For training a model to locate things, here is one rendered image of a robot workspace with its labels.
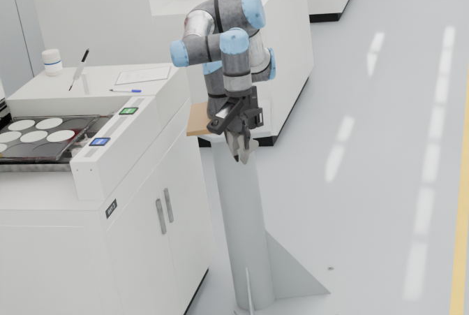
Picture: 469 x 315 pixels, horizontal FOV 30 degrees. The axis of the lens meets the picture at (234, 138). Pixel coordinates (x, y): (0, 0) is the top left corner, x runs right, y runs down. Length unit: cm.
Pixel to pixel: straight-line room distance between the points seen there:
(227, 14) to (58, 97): 91
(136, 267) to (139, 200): 23
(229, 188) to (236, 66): 108
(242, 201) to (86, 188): 74
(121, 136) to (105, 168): 17
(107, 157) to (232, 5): 63
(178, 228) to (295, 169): 142
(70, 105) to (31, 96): 18
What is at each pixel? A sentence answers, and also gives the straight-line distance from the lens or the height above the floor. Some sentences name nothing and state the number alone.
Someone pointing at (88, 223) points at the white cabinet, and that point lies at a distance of 282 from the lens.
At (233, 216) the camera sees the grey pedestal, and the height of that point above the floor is 45.
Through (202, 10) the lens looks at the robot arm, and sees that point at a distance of 275.
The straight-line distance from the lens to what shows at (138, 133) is 307.
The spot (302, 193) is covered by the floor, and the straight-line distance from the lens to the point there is 445.
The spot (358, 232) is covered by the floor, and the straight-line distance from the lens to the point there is 406.
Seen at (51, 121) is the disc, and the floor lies 90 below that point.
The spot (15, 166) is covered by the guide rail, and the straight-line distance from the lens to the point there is 319.
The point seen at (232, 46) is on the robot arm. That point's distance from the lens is 230.
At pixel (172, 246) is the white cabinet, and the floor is 39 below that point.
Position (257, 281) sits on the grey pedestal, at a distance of 352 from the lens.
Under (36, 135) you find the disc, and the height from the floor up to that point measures 90.
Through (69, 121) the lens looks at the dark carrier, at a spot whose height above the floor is 90.
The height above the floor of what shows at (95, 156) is 96.
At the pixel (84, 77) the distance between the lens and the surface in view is 334.
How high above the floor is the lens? 204
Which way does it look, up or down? 23 degrees down
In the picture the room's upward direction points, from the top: 9 degrees counter-clockwise
